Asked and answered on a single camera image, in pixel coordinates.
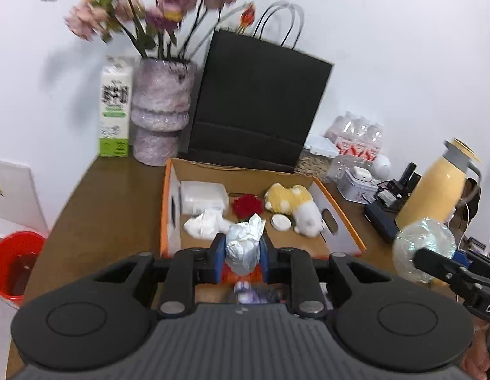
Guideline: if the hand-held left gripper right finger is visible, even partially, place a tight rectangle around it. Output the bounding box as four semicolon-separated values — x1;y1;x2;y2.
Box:
259;234;388;317

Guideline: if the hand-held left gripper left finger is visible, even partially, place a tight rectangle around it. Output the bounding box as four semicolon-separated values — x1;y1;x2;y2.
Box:
92;233;228;317

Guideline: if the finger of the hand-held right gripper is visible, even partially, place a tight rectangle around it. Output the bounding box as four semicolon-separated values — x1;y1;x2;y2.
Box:
413;247;473;286
456;250;490;286

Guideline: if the silver white paper ball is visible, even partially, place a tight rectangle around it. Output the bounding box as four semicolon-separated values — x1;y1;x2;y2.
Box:
225;213;267;276

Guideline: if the crushed clear plastic bottle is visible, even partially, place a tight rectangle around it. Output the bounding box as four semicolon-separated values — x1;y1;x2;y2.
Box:
392;218;456;284

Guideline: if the white tissue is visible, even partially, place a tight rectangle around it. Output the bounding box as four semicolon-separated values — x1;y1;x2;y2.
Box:
184;209;232;240

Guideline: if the red rose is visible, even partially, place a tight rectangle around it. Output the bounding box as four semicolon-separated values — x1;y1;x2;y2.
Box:
232;194;263;219

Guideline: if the yellow and white plush toy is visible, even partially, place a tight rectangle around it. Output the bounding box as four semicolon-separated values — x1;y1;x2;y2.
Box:
264;183;326;238

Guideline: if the translucent plastic box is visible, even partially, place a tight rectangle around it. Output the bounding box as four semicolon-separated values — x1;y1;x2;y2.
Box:
179;181;229;214

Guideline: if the red cardboard box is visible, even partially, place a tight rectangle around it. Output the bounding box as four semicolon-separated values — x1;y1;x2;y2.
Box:
160;157;367;286

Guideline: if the clear snack container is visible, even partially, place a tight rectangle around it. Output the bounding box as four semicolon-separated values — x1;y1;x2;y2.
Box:
294;136;341;183

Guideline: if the person's right hand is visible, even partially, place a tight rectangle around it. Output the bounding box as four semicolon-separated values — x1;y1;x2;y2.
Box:
461;322;490;380

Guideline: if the brown bag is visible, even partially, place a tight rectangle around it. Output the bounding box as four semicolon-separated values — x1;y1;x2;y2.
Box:
463;177;484;210

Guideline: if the yellow thermos jug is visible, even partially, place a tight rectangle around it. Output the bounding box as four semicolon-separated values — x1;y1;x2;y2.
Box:
396;138;483;230

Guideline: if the white round speaker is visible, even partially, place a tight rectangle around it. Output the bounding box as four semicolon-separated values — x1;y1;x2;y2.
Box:
370;154;392;179

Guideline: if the pack of water bottles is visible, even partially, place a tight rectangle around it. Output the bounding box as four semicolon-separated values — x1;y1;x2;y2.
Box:
344;116;368;159

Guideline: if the black paper bag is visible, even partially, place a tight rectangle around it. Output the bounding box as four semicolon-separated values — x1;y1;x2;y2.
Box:
187;2;335;174

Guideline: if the mottled purple vase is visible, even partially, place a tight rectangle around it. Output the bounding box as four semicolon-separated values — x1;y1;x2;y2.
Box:
130;57;199;166

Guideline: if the green and white milk carton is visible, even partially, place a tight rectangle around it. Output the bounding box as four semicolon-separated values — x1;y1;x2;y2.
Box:
98;55;135;158

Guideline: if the red bucket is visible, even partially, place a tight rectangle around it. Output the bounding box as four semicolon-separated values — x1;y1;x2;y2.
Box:
0;231;48;308

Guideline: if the white board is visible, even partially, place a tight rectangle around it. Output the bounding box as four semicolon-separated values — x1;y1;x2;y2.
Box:
0;158;49;234

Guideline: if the dried rose bouquet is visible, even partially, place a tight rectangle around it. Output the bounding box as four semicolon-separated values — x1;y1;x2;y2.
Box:
37;0;257;61

